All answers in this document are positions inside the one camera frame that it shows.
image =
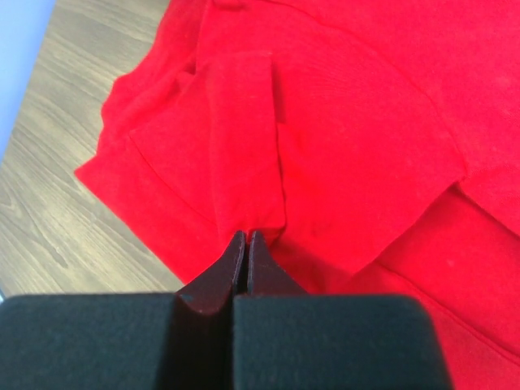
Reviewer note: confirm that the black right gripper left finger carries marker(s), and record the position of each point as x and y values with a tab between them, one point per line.
168	340

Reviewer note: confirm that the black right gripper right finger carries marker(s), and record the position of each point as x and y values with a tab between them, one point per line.
286	338

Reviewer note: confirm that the red t shirt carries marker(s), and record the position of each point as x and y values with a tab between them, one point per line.
375	144

